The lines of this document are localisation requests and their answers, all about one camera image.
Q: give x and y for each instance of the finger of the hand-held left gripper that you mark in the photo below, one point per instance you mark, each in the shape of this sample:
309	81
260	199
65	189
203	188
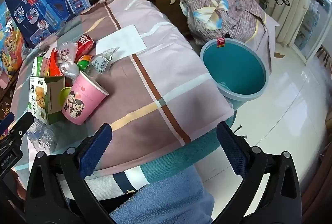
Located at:
6	121
22	124

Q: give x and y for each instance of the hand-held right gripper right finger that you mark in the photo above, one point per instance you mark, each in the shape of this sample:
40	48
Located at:
231	148

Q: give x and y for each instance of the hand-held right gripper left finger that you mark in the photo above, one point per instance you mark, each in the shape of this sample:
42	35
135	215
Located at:
95	151

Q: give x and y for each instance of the green biscuit box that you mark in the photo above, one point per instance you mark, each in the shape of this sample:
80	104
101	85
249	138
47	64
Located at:
41	99

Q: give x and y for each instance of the teal plastic bucket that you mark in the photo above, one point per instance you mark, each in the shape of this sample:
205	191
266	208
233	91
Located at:
233	65

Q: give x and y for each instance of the orange green toy egg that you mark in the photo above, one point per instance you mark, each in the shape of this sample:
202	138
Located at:
83	62

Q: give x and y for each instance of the clear printed plastic wrapper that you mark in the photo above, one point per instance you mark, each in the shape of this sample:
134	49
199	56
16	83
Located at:
102	62

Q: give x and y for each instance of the crumpled clear plastic bag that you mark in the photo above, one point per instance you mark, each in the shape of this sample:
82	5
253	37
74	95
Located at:
41	135

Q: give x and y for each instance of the pink paper cup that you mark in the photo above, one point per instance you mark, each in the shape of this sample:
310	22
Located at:
80	99

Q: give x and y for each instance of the small green white box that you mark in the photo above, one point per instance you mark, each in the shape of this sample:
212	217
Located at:
40	65

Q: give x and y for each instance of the orange snack packet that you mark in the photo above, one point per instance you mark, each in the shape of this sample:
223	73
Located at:
54	68

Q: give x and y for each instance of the cartoon dog toy box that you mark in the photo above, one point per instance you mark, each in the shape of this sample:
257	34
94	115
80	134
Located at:
10	45

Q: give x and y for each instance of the blue fleece garment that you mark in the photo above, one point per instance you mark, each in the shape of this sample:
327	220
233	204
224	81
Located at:
168	200

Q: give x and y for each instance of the clear bag with red print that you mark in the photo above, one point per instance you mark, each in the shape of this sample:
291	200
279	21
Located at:
66	51

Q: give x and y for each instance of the pink grey checked bedsheet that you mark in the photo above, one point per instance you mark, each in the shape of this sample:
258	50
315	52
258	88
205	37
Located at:
155	71

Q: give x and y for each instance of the red soda can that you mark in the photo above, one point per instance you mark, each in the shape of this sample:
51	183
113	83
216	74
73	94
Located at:
85	43

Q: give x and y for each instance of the white paper napkin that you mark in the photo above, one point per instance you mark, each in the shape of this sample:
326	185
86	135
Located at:
122	40

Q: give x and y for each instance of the pale blue fabric bow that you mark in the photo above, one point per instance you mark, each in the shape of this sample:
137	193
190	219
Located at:
212	12

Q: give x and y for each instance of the grey striped garment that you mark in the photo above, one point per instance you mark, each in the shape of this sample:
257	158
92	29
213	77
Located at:
241	11

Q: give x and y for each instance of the white radiator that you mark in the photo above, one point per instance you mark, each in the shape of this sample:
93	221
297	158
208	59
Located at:
295	16

